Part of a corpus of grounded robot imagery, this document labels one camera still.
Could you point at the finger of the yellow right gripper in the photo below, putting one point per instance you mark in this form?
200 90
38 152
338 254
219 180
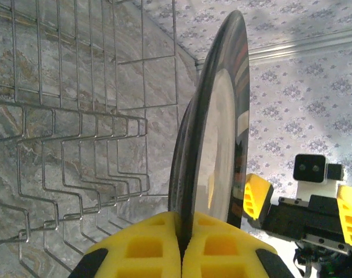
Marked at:
351 217
257 197

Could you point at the aluminium frame post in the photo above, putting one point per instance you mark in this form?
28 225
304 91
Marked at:
280 49

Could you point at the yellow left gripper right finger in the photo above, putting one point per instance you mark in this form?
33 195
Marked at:
222 249

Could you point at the black plate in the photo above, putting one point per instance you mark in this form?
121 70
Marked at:
216 116

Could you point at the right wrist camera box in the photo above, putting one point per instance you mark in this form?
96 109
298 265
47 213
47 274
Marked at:
309 168

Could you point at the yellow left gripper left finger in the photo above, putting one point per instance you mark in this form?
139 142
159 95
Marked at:
147 249

